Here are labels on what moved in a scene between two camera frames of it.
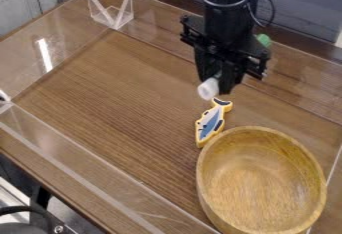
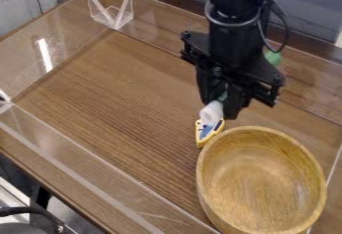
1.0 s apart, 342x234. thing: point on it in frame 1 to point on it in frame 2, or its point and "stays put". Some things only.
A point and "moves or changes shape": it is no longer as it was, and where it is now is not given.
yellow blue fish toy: x=211 y=121 stays put
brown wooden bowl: x=260 y=184 stays put
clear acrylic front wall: x=82 y=184 stays put
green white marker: x=208 y=86 moves or changes shape
